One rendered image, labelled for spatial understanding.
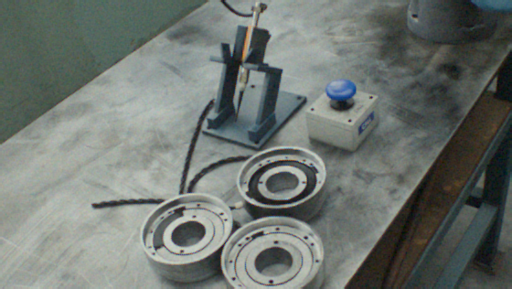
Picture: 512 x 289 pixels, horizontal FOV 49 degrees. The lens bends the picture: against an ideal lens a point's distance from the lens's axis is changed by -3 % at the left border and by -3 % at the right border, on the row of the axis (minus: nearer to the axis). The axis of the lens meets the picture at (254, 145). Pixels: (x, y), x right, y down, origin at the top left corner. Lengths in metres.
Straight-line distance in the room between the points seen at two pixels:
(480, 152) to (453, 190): 0.12
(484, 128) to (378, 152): 0.48
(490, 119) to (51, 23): 1.69
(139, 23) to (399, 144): 1.99
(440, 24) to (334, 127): 0.30
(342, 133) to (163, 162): 0.25
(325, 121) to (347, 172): 0.07
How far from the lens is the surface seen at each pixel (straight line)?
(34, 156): 0.91
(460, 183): 1.08
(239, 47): 0.77
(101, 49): 2.52
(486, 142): 1.17
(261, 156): 0.71
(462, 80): 0.88
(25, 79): 2.33
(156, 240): 0.65
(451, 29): 0.96
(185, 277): 0.62
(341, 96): 0.73
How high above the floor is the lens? 1.29
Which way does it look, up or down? 39 degrees down
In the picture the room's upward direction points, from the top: 12 degrees counter-clockwise
